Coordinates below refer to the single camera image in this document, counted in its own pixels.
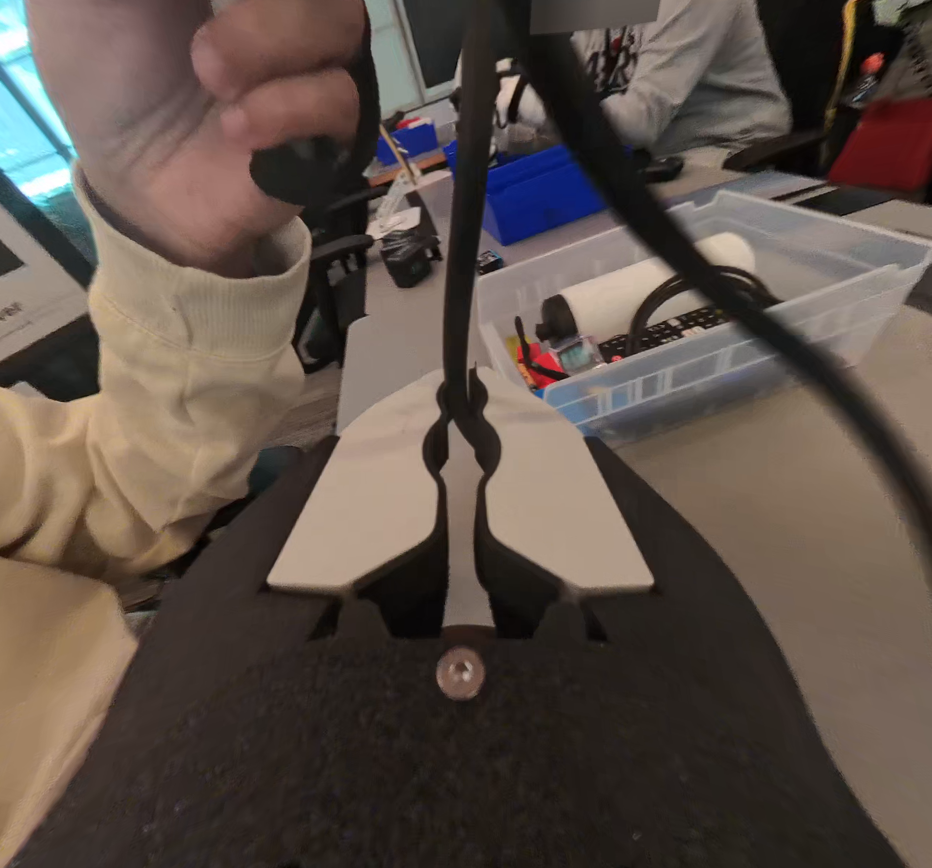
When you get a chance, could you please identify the black monitor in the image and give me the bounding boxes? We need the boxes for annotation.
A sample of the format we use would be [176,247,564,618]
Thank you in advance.
[384,0,485,91]

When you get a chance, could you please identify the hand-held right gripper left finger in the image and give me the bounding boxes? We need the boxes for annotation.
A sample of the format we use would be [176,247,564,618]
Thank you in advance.
[266,369,450,637]

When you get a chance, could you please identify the red bag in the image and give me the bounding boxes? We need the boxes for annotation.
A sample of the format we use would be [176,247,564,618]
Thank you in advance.
[829,98,932,193]

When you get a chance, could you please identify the black cable bundle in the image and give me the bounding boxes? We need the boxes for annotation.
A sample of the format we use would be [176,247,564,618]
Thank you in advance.
[625,266,786,361]

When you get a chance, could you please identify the black jacket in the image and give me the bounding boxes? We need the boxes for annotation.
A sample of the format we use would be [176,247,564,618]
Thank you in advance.
[753,0,907,177]

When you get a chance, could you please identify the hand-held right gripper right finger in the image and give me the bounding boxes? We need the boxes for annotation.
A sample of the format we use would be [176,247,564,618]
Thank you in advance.
[472,366,656,637]

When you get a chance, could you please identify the white paper towel roll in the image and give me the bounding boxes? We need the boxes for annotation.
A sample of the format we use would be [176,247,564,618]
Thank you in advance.
[537,231,760,346]

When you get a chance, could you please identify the small black device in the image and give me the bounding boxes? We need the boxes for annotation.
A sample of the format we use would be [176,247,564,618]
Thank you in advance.
[380,229,444,290]

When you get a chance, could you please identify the black remote control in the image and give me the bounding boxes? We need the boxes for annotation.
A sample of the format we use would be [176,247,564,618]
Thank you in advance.
[597,306,732,365]

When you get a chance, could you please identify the framed tag poster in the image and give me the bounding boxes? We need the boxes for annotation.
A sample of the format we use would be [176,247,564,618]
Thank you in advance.
[0,169,99,388]

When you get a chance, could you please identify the black strap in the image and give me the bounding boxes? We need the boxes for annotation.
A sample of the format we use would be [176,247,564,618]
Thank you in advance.
[439,0,932,570]

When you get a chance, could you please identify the bottle with red cap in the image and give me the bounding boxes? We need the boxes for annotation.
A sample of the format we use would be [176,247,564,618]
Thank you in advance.
[850,51,887,106]

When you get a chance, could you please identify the grey desk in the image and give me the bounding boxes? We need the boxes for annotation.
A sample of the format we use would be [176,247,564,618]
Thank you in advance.
[335,169,932,868]

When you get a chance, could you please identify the blue plastic bin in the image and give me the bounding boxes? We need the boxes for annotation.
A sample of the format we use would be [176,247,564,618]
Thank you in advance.
[373,120,439,167]
[443,142,636,248]

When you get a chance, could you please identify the clear plastic container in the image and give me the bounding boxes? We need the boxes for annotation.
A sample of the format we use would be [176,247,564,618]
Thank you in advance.
[477,188,932,447]

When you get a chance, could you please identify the black office chair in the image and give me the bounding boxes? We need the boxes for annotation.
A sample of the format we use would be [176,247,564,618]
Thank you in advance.
[293,185,374,375]

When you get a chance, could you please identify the person's left hand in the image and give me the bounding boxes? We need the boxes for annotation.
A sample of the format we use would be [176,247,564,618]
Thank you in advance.
[13,0,368,277]

